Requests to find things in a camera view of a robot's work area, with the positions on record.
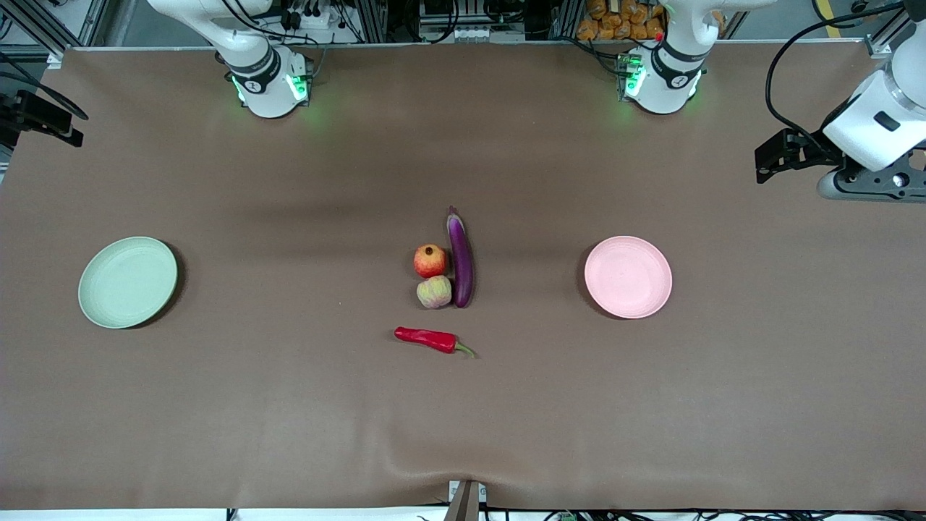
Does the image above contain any green pink peach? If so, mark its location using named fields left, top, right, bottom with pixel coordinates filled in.
left=416, top=275, right=453, bottom=310

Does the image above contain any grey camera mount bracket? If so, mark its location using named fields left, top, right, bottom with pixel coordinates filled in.
left=448, top=479, right=488, bottom=521

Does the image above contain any pink plate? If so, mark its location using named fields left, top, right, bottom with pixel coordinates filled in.
left=584, top=235, right=674, bottom=320

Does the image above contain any purple eggplant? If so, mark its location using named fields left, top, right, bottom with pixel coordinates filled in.
left=446, top=206, right=475, bottom=309

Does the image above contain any red pomegranate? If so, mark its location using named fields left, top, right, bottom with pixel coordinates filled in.
left=413, top=244, right=449, bottom=280

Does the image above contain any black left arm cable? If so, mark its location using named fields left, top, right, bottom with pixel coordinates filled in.
left=765, top=0, right=909, bottom=145

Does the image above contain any red chili pepper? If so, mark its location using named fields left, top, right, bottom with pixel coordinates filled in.
left=394, top=326, right=477, bottom=359

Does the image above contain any white power strip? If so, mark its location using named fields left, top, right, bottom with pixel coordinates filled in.
left=284, top=6, right=342, bottom=32

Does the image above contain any brown table mat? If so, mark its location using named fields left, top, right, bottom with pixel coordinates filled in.
left=0, top=40, right=926, bottom=512

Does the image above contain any light green plate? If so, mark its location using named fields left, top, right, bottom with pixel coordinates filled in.
left=78, top=237, right=179, bottom=330

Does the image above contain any aluminium frame profile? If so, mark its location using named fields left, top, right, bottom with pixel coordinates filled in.
left=865, top=0, right=926, bottom=60
left=13, top=0, right=98, bottom=62

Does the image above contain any bag of orange fruit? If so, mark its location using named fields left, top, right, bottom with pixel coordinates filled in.
left=577, top=0, right=665, bottom=41

